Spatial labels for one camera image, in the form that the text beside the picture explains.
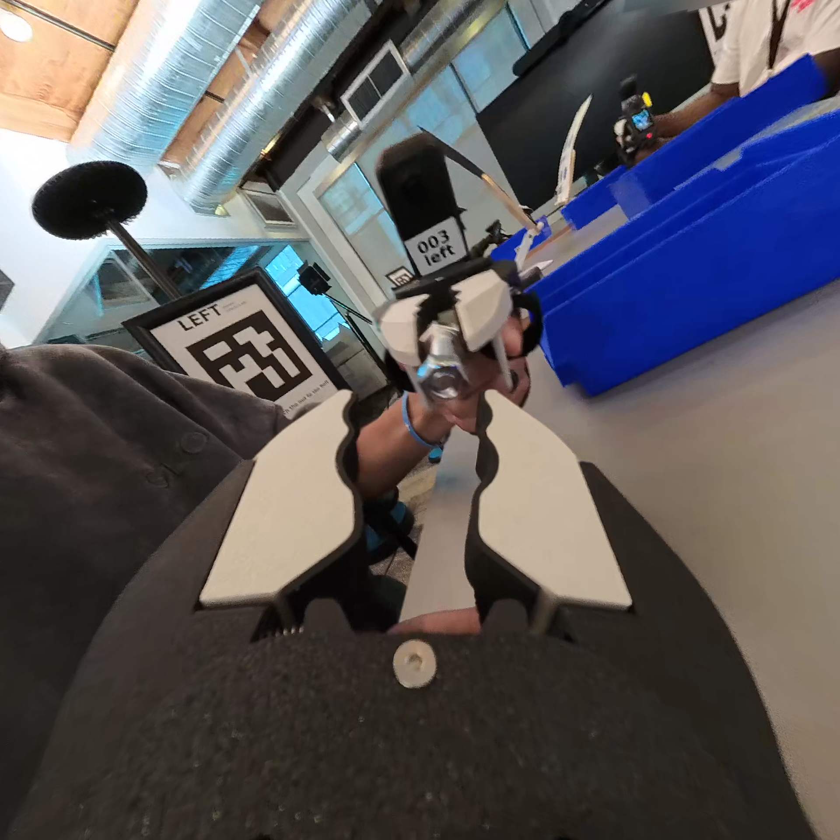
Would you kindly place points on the white document stand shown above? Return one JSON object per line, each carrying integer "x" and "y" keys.
{"x": 574, "y": 138}

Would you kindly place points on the person's left hand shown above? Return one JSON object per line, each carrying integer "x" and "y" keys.
{"x": 462, "y": 418}

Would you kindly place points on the blue plastic bin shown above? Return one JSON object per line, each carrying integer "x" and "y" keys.
{"x": 709, "y": 309}
{"x": 735, "y": 171}
{"x": 591, "y": 200}
{"x": 709, "y": 131}

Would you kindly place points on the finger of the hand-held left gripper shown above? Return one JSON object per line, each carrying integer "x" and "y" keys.
{"x": 400, "y": 328}
{"x": 486, "y": 309}

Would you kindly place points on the black white marker board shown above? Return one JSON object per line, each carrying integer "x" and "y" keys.
{"x": 243, "y": 348}

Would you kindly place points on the small framed sign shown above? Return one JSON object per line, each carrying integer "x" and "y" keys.
{"x": 400, "y": 277}

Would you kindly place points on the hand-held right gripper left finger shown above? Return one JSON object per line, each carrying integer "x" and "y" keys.
{"x": 282, "y": 525}

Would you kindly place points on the grey desk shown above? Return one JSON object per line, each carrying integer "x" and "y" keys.
{"x": 735, "y": 525}

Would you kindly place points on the blue wristband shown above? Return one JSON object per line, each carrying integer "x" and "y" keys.
{"x": 420, "y": 428}

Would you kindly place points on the silver hex nut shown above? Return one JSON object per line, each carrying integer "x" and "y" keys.
{"x": 444, "y": 377}

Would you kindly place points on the black monitor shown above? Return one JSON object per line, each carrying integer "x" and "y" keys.
{"x": 578, "y": 92}

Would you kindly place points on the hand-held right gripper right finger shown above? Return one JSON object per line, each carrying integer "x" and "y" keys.
{"x": 551, "y": 525}

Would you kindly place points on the black pole stand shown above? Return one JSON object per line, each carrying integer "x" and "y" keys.
{"x": 89, "y": 200}

